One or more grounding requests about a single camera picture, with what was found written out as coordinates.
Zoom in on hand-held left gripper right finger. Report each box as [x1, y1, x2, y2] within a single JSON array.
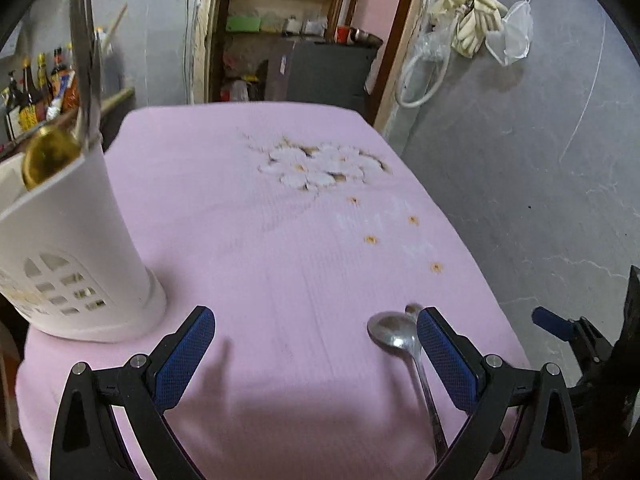
[[416, 306, 583, 480]]

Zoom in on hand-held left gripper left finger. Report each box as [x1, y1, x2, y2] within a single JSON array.
[[50, 305, 217, 480]]

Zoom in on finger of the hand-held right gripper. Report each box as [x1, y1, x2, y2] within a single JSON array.
[[531, 306, 581, 341]]

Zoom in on white plastic utensil holder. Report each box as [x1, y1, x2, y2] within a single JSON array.
[[0, 130, 168, 344]]

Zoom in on metal fork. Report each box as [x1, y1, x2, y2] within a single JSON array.
[[69, 0, 93, 151]]

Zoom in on pink floral tablecloth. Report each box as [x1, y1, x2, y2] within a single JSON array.
[[15, 102, 532, 480]]

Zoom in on gold spoon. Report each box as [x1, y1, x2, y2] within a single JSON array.
[[21, 122, 84, 191]]

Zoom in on kitchen counter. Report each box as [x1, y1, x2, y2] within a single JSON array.
[[99, 87, 136, 117]]

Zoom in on clear plastic bag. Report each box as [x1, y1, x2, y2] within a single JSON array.
[[485, 0, 535, 67]]

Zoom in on dark sauce bottle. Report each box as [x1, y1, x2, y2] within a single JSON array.
[[20, 57, 42, 126], [4, 70, 31, 142], [36, 53, 55, 116], [51, 47, 68, 106]]

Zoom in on grey cabinet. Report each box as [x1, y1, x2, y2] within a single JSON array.
[[265, 39, 384, 112]]

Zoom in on white work gloves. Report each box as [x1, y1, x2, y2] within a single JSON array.
[[430, 0, 509, 59]]

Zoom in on green box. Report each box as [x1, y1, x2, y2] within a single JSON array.
[[225, 15, 262, 34]]

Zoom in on wooden chopstick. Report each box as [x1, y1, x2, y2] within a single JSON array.
[[102, 3, 129, 56]]

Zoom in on white hose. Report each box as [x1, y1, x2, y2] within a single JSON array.
[[394, 30, 451, 109]]

